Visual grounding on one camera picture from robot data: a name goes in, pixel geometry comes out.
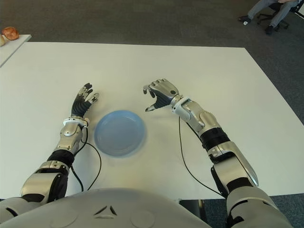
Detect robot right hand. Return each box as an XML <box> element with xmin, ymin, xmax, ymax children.
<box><xmin>142</xmin><ymin>78</ymin><xmax>180</xmax><ymax>113</ymax></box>

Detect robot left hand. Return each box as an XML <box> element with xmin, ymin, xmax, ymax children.
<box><xmin>71</xmin><ymin>82</ymin><xmax>100</xmax><ymax>119</ymax></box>

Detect blue round plate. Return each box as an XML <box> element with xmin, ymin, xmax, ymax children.
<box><xmin>94</xmin><ymin>109</ymin><xmax>148</xmax><ymax>157</ymax></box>

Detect white side table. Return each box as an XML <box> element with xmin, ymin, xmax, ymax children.
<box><xmin>0</xmin><ymin>35</ymin><xmax>32</xmax><ymax>67</ymax></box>

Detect red-brown bread bun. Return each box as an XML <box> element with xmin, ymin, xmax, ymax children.
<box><xmin>1</xmin><ymin>27</ymin><xmax>19</xmax><ymax>40</ymax></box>

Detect robot torso grey shell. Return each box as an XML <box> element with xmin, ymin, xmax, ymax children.
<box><xmin>0</xmin><ymin>187</ymin><xmax>212</xmax><ymax>228</ymax></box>

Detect black office chair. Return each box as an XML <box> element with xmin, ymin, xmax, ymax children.
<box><xmin>257</xmin><ymin>0</ymin><xmax>304</xmax><ymax>30</ymax></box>

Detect seated person grey trousers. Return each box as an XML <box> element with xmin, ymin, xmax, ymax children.
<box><xmin>238</xmin><ymin>0</ymin><xmax>297</xmax><ymax>35</ymax></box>

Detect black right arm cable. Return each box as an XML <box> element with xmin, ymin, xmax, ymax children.
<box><xmin>178</xmin><ymin>115</ymin><xmax>225</xmax><ymax>198</ymax></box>

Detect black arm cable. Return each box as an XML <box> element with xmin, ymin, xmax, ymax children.
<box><xmin>178</xmin><ymin>115</ymin><xmax>225</xmax><ymax>198</ymax></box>
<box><xmin>70</xmin><ymin>127</ymin><xmax>102</xmax><ymax>192</ymax></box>

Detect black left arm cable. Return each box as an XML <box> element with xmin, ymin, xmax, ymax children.
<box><xmin>70</xmin><ymin>127</ymin><xmax>102</xmax><ymax>192</ymax></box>

